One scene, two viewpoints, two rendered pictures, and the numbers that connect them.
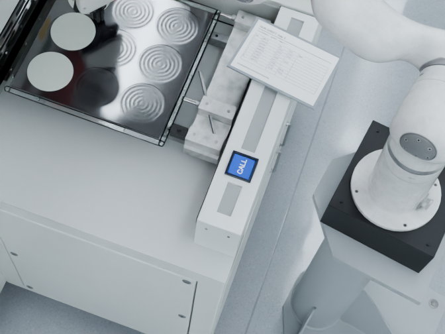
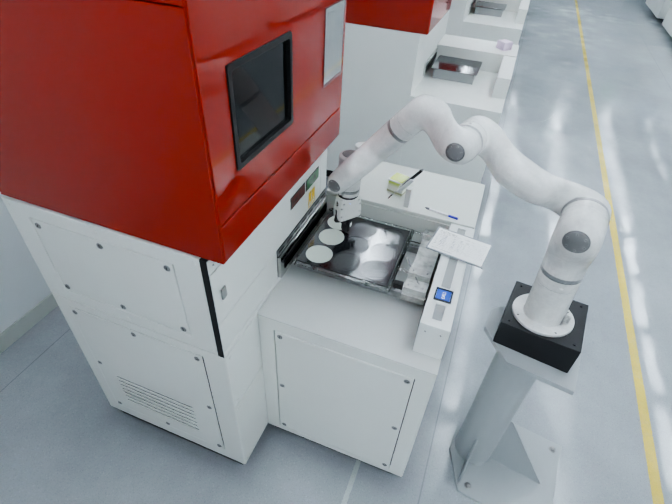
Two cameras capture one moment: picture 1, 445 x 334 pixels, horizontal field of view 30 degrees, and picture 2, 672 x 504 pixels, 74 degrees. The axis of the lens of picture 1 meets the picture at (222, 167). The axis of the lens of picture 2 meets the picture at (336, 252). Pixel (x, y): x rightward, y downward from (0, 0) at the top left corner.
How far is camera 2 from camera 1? 0.64 m
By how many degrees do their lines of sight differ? 25
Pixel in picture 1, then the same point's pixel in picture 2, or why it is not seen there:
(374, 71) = (484, 312)
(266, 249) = (433, 411)
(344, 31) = (517, 178)
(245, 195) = (448, 310)
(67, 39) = (328, 240)
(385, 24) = (542, 173)
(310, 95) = (478, 261)
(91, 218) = (344, 335)
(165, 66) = (386, 253)
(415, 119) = (573, 222)
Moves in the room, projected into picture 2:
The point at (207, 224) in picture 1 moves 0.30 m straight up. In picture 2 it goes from (426, 325) to (448, 249)
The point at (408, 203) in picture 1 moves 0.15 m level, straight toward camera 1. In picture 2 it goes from (557, 315) to (539, 345)
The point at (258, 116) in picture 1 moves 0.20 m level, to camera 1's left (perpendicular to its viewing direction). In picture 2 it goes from (448, 272) to (390, 262)
